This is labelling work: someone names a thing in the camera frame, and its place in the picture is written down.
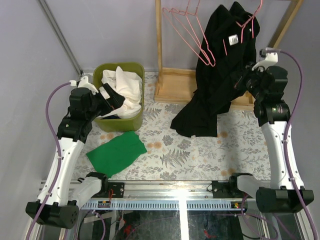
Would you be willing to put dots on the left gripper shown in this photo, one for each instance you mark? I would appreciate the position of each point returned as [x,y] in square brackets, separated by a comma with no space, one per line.
[106,97]

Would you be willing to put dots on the white shirt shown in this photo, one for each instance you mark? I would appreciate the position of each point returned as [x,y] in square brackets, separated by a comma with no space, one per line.
[129,85]

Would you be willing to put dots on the wooden clothes rack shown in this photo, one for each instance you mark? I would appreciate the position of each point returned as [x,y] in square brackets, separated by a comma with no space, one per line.
[176,85]

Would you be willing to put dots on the pink wire hanger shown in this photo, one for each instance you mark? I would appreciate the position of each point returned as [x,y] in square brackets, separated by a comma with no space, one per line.
[186,23]

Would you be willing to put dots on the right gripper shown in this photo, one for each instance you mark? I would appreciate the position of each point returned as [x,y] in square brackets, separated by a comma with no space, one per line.
[242,75]

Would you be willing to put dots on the olive green plastic basket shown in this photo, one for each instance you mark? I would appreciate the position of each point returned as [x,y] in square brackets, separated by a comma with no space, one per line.
[120,125]

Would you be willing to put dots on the blue plaid shirt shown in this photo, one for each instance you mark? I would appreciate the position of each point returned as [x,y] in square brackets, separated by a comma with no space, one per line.
[111,117]

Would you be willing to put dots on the pink hanger of black shirt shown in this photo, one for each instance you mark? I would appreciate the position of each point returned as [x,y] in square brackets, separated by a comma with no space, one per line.
[232,37]

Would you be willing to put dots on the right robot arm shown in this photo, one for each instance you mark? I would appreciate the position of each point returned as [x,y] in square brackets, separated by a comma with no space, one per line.
[277,130]

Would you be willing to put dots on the green cloth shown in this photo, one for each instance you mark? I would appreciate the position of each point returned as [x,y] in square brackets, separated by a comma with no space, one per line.
[119,153]

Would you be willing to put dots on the aluminium rail frame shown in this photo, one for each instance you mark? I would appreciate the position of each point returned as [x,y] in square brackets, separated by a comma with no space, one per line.
[168,195]

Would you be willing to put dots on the floral table mat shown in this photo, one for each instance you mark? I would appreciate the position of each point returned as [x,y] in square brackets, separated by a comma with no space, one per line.
[239,147]

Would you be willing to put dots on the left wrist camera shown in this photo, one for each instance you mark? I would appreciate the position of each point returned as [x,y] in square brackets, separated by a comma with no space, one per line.
[84,83]

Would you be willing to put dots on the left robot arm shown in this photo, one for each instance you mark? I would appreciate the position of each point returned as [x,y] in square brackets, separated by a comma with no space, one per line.
[65,155]

